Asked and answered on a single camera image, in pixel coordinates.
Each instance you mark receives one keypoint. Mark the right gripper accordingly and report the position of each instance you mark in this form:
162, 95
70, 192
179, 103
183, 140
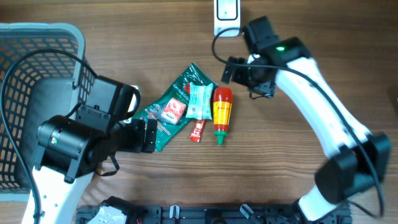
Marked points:
265, 88

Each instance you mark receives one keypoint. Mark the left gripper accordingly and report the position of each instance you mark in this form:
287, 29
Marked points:
138, 126

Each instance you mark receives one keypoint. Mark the green 3M gloves package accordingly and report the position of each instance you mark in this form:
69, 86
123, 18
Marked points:
178, 90

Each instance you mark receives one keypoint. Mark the red Kleenex tissue pack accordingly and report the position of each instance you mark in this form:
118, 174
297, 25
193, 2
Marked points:
173, 111

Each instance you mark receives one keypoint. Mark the red sauce bottle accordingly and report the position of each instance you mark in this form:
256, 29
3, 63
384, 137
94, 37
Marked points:
222, 104

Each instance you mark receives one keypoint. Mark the red sauce sachet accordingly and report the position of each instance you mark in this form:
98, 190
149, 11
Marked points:
197, 132

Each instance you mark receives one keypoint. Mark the white wipes packet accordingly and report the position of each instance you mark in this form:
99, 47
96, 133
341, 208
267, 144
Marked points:
199, 102

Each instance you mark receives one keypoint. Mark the grey black shopping basket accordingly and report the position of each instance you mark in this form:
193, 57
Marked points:
40, 87

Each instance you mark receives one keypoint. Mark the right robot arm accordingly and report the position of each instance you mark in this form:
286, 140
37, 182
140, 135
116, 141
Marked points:
356, 159

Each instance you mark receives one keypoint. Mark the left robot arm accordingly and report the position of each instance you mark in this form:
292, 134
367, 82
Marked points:
69, 150

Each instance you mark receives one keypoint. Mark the white barcode scanner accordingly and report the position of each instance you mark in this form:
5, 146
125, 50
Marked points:
227, 14

